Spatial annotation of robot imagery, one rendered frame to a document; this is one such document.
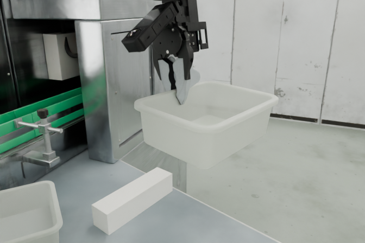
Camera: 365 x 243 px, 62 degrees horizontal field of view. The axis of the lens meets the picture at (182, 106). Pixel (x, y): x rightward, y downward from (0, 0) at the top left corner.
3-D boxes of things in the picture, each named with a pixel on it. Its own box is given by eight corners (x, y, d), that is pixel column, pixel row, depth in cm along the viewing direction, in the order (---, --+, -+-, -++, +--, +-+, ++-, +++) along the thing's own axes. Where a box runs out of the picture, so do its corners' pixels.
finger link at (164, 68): (194, 99, 63) (189, 53, 61) (174, 106, 58) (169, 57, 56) (182, 98, 65) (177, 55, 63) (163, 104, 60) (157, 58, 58)
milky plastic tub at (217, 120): (278, 139, 58) (284, 96, 55) (206, 188, 42) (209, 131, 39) (206, 116, 69) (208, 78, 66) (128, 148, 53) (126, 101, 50)
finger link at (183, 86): (208, 99, 60) (202, 52, 58) (189, 106, 56) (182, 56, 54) (195, 99, 62) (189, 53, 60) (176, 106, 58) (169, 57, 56)
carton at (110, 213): (172, 190, 92) (172, 173, 90) (108, 235, 74) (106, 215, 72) (157, 184, 95) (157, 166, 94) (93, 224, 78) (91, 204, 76)
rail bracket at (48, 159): (32, 169, 97) (20, 102, 90) (74, 180, 91) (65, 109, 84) (19, 177, 93) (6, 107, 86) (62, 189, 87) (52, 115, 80)
